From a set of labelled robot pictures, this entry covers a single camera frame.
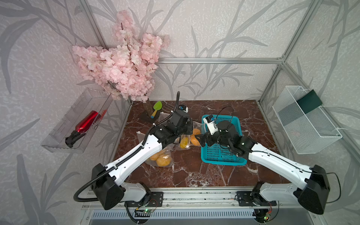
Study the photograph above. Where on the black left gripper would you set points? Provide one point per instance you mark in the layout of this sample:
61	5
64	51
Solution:
189	125

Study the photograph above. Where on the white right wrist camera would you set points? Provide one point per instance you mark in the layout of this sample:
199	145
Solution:
209	121

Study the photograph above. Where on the white wire mesh basket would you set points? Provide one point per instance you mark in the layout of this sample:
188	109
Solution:
309	133

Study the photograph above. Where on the clear dotted zipper bag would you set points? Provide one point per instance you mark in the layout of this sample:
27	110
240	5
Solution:
165	118
178	140
166	151

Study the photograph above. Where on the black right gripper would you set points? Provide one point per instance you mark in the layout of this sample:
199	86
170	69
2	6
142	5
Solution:
207	137

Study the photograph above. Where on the clear dotted zipper bag front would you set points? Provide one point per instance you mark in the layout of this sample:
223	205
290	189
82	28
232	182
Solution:
166	151

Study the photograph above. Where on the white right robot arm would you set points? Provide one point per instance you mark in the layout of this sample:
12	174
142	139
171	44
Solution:
308	186

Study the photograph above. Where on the clear dotted zipper bag back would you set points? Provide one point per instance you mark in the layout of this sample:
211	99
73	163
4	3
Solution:
178	140

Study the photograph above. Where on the dark green card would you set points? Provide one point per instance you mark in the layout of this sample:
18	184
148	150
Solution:
309	102

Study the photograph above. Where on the black square tree base plate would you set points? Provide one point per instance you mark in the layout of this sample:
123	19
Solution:
146	118

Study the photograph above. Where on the artificial pink blossom tree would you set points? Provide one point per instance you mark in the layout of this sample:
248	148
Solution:
125	71

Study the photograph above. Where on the green toy shovel yellow handle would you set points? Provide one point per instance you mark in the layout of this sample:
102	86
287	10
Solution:
157	106

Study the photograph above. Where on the teal plastic basket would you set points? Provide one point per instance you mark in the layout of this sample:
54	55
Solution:
218	155

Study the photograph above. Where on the clear acrylic wall shelf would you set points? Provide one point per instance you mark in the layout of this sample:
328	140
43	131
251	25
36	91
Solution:
89	100

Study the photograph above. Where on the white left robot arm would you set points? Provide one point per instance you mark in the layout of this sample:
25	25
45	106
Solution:
108	184

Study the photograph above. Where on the red black hair dryer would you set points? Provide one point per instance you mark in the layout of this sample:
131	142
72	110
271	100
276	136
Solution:
81	128

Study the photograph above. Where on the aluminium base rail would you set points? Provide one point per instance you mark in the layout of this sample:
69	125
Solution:
222	197

